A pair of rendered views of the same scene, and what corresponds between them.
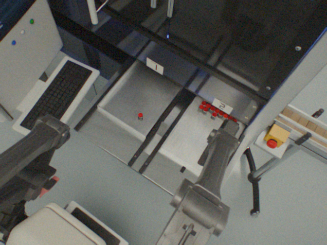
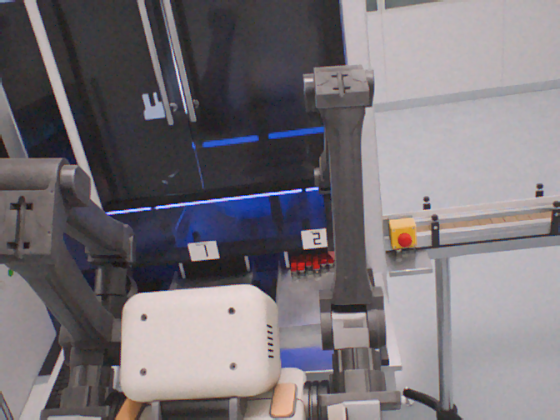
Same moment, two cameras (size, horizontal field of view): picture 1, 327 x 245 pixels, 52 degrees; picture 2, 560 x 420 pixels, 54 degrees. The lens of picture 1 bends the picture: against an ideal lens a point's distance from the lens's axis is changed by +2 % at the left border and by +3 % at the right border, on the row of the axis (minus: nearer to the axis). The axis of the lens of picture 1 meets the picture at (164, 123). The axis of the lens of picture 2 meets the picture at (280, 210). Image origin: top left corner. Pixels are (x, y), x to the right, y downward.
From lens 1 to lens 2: 0.85 m
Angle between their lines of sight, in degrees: 43
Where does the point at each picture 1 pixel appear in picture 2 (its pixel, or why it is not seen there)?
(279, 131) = (400, 221)
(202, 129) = (314, 293)
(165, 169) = (300, 352)
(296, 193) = (519, 407)
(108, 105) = not seen: hidden behind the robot
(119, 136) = not seen: hidden behind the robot
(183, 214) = (322, 72)
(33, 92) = (33, 402)
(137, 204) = not seen: outside the picture
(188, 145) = (309, 315)
